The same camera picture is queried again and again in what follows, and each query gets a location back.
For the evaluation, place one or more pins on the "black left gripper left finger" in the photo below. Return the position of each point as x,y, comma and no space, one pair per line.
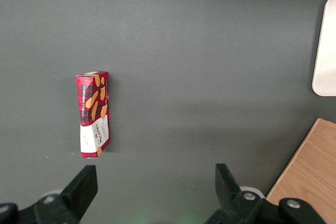
76,195

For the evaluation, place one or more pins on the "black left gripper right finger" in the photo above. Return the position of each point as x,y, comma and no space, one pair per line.
229,195

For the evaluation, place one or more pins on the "red tartan shortbread box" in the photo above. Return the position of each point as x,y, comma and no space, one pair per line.
93,113

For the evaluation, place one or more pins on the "wooden drawer cabinet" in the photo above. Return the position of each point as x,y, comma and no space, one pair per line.
309,171

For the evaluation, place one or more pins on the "cream plastic tray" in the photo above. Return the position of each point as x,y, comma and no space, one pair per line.
328,51

